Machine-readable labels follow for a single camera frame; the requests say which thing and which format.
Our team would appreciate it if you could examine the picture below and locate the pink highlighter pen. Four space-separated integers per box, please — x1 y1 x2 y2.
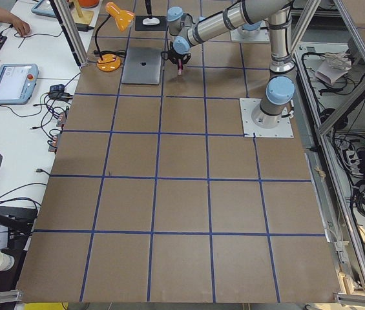
177 59 183 76

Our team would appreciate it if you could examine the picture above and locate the white computer mouse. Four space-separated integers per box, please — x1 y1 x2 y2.
142 17 160 26

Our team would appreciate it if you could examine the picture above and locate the black mousepad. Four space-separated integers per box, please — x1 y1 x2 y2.
134 15 167 32

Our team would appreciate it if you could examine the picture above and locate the person's hand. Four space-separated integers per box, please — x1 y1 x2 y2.
10 17 30 37

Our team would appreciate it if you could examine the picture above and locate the silver laptop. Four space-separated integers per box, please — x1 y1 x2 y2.
121 46 162 85

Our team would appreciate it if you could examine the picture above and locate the orange bucket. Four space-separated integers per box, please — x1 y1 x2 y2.
78 0 99 8

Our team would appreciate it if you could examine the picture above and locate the orange desk lamp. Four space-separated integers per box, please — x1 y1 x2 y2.
93 1 136 72

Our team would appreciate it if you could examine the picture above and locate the wooden stand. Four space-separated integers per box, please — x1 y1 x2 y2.
70 0 94 25

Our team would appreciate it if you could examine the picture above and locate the black power adapter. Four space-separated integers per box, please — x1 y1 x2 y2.
75 23 94 32

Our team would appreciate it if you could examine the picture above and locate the black lamp power cable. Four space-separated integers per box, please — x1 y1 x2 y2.
92 48 127 59

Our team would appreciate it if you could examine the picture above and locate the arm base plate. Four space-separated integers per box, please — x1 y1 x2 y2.
239 98 294 138
230 25 269 44

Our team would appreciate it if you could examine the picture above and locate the aluminium frame post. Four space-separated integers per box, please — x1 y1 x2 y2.
50 0 88 68

